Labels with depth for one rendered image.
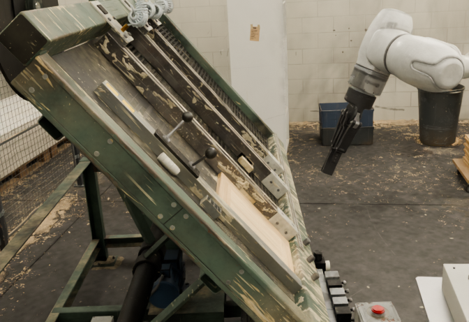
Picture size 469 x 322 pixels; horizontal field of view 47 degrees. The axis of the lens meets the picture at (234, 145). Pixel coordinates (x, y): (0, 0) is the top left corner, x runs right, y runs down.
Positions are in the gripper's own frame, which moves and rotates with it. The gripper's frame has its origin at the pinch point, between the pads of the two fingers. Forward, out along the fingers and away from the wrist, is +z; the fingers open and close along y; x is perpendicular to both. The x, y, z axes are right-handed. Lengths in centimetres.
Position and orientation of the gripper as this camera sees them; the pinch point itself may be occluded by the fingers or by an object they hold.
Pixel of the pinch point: (331, 161)
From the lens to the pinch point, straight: 144.7
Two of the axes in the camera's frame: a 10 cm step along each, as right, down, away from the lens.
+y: 0.4, 3.0, -9.5
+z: -3.5, 9.0, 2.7
